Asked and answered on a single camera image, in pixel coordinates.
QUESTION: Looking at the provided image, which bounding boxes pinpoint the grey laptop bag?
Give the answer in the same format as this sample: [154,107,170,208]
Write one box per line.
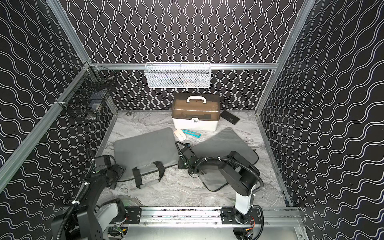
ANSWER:
[192,128,259,192]
[114,128,179,189]

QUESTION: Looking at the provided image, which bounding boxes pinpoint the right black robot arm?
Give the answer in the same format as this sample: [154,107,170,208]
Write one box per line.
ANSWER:
[175,141,264,224]

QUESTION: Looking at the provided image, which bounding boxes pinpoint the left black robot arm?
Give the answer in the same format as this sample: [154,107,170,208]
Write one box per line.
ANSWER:
[51,155,127,240]

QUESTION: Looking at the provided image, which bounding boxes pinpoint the pink computer mouse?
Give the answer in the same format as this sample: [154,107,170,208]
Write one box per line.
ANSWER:
[174,129,187,142]

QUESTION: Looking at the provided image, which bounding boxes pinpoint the teal flat tool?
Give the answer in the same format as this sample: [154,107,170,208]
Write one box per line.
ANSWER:
[182,130,201,138]

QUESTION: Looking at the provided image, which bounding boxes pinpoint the brown lid storage box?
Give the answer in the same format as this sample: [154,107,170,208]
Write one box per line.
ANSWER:
[171,93,221,131]

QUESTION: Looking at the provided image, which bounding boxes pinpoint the black flat pouch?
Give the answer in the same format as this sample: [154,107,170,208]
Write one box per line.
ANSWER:
[220,111,240,125]

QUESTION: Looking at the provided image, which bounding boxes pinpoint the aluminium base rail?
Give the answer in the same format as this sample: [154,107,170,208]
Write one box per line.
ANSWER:
[59,205,302,227]

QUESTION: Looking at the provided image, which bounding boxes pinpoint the black wire wall basket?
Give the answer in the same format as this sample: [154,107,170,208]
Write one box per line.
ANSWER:
[58,65,118,121]

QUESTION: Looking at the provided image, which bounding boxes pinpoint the white mesh wall basket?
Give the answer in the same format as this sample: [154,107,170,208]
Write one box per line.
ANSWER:
[144,62,212,89]

